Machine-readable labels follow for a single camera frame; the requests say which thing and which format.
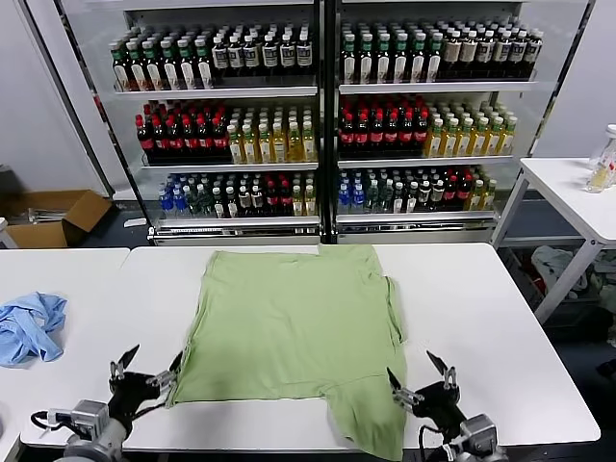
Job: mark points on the open glass cooler door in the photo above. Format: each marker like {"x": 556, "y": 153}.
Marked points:
{"x": 103, "y": 144}
{"x": 553, "y": 72}

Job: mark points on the small yellow drink bottle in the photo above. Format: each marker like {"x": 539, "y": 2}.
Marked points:
{"x": 298, "y": 204}
{"x": 476, "y": 197}
{"x": 311, "y": 204}
{"x": 489, "y": 196}

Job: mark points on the clear bottle white cap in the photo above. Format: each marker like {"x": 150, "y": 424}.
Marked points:
{"x": 607, "y": 144}

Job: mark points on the small blue drink bottle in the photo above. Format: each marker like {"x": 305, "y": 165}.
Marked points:
{"x": 166, "y": 202}
{"x": 358, "y": 198}
{"x": 344, "y": 198}
{"x": 180, "y": 202}

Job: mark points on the white-cap bottle navy label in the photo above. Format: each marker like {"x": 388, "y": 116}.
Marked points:
{"x": 235, "y": 57}
{"x": 220, "y": 58}
{"x": 518, "y": 53}
{"x": 303, "y": 54}
{"x": 501, "y": 53}
{"x": 287, "y": 54}
{"x": 250, "y": 56}
{"x": 270, "y": 55}
{"x": 484, "y": 53}
{"x": 534, "y": 53}

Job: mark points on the small dark bottle beige label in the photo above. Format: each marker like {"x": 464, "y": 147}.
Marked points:
{"x": 257, "y": 197}
{"x": 424, "y": 191}
{"x": 244, "y": 197}
{"x": 437, "y": 191}

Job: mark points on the white side table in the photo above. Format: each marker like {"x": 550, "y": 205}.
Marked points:
{"x": 558, "y": 187}

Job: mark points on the green polo shirt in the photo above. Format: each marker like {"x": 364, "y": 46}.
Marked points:
{"x": 289, "y": 327}

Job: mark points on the white cooler shelf board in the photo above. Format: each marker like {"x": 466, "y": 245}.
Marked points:
{"x": 414, "y": 216}
{"x": 240, "y": 220}
{"x": 231, "y": 167}
{"x": 433, "y": 87}
{"x": 423, "y": 161}
{"x": 216, "y": 92}

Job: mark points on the grey green clothes heap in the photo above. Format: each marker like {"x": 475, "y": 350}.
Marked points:
{"x": 605, "y": 281}

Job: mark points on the black object on floor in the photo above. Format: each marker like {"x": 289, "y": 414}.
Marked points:
{"x": 607, "y": 371}

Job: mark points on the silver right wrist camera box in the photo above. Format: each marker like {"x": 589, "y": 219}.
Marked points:
{"x": 479, "y": 430}

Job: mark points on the small clear green-tinted bottle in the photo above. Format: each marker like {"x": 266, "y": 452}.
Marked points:
{"x": 385, "y": 198}
{"x": 206, "y": 204}
{"x": 195, "y": 204}
{"x": 372, "y": 198}

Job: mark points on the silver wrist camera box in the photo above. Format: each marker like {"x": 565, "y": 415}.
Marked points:
{"x": 89, "y": 416}
{"x": 479, "y": 430}

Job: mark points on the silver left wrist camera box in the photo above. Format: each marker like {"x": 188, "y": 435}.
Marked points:
{"x": 89, "y": 416}

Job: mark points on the white card on floor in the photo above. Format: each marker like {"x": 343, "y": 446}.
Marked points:
{"x": 135, "y": 222}

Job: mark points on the clear bottle yellow liquid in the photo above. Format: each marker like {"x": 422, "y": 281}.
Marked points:
{"x": 598, "y": 180}

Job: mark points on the white beverage cooler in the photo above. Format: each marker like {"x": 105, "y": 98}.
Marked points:
{"x": 414, "y": 226}
{"x": 240, "y": 231}

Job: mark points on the white grey garment pile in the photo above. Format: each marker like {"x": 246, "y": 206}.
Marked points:
{"x": 553, "y": 264}

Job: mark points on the white-cap bottle beige label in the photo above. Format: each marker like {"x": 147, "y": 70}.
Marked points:
{"x": 451, "y": 53}
{"x": 468, "y": 53}

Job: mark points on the small dark bottle white label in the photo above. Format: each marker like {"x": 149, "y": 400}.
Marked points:
{"x": 399, "y": 199}
{"x": 219, "y": 207}
{"x": 412, "y": 198}
{"x": 233, "y": 207}

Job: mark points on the crumpled light blue shirt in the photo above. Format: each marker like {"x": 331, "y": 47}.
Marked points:
{"x": 29, "y": 332}

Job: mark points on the small red-cap cola bottle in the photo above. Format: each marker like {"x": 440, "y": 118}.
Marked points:
{"x": 451, "y": 190}
{"x": 286, "y": 196}
{"x": 465, "y": 189}
{"x": 272, "y": 196}

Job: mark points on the green-cap dark tea bottle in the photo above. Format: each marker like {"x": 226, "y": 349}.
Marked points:
{"x": 366, "y": 62}
{"x": 171, "y": 71}
{"x": 435, "y": 60}
{"x": 137, "y": 72}
{"x": 204, "y": 69}
{"x": 349, "y": 62}
{"x": 401, "y": 62}
{"x": 384, "y": 62}
{"x": 419, "y": 61}
{"x": 153, "y": 71}
{"x": 187, "y": 70}
{"x": 121, "y": 72}

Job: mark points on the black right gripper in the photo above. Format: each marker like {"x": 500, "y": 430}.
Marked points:
{"x": 438, "y": 404}

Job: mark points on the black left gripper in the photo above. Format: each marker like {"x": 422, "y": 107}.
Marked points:
{"x": 135, "y": 394}

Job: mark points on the open cardboard box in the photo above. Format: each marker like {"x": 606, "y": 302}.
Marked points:
{"x": 86, "y": 212}

